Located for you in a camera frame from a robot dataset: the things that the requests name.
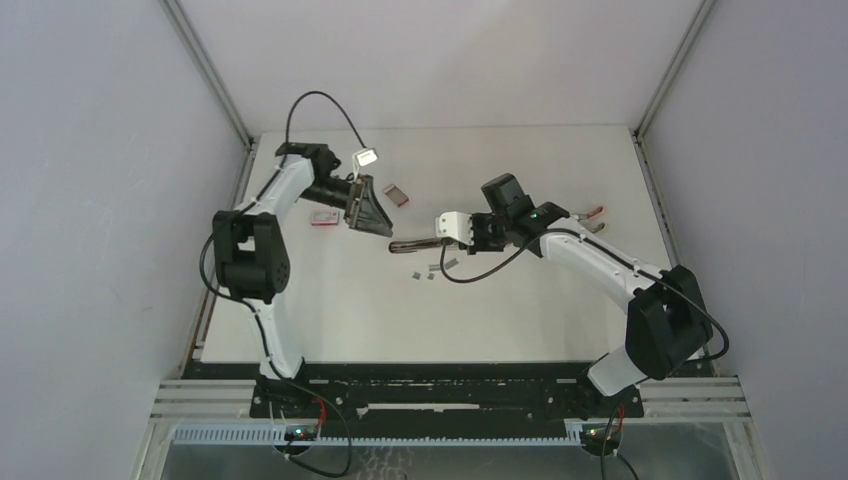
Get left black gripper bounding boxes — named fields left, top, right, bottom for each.
left=298, top=175, right=391, bottom=238

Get black silver stapler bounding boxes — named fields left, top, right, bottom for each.
left=388, top=238, right=467, bottom=254

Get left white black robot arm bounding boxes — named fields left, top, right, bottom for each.
left=203, top=142, right=393, bottom=417

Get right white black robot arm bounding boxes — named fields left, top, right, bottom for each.
left=470, top=173, right=715, bottom=416

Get open red staple box tray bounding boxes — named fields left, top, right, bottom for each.
left=382, top=184, right=410, bottom=208

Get red staple box sleeve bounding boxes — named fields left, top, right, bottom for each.
left=310, top=210, right=341, bottom=227

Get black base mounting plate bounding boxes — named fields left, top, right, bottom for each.
left=185, top=360, right=713, bottom=439

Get right controller board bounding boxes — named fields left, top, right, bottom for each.
left=581, top=428, right=619, bottom=446

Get controller board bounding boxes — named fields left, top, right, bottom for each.
left=284, top=426, right=319, bottom=443
left=581, top=428, right=619, bottom=446

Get left controller board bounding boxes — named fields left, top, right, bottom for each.
left=284, top=426, right=319, bottom=443

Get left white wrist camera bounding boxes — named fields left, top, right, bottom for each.
left=352, top=148, right=379, bottom=168

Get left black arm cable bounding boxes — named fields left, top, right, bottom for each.
left=199, top=90, right=367, bottom=386

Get white slotted cable duct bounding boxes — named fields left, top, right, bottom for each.
left=172, top=423, right=584, bottom=446

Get aluminium frame rails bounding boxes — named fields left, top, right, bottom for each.
left=149, top=378, right=751, bottom=423

